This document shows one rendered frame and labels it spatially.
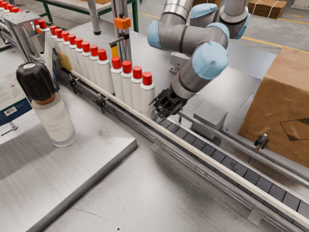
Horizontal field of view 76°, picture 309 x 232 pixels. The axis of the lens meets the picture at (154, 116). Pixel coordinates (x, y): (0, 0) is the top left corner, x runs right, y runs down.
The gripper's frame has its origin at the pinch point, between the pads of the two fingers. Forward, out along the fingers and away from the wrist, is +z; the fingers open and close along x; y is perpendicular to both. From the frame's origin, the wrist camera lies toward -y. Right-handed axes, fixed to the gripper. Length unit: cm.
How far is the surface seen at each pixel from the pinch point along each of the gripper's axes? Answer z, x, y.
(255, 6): 118, -51, -430
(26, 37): 21, -64, 13
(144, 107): 0.6, -4.9, 3.2
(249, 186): -16.8, 33.4, 4.6
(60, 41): 20, -57, 2
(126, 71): -3.6, -18.7, 1.5
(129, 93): 4.0, -13.4, 2.0
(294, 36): 84, 41, -371
